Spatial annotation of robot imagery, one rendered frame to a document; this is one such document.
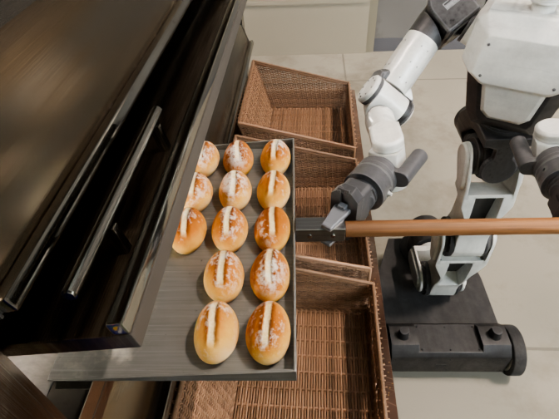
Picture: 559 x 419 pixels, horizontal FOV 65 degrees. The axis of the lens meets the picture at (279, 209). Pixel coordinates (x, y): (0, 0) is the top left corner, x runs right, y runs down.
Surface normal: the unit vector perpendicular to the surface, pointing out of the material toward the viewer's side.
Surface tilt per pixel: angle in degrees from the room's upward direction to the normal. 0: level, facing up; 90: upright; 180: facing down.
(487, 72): 91
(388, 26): 90
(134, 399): 70
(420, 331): 0
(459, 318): 0
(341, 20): 90
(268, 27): 90
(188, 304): 0
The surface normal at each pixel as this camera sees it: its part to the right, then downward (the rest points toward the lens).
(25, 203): 0.92, -0.24
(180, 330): -0.04, -0.72
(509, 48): -0.50, 0.62
